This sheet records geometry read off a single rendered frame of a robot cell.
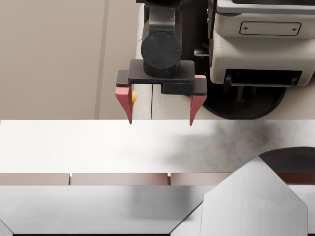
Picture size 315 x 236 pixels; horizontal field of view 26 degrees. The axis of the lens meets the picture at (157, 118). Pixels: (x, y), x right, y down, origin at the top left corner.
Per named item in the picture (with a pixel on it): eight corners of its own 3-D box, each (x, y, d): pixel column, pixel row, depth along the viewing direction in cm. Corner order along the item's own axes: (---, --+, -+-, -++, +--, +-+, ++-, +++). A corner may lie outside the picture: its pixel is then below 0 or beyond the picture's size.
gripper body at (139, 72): (194, 90, 104) (196, 47, 100) (127, 89, 104) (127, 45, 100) (193, 70, 110) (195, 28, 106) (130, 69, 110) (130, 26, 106)
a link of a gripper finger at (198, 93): (204, 136, 108) (207, 84, 103) (159, 134, 108) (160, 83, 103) (203, 113, 114) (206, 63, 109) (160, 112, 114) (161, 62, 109)
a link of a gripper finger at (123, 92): (161, 134, 108) (161, 83, 103) (116, 133, 109) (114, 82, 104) (161, 112, 114) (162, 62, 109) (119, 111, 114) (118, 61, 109)
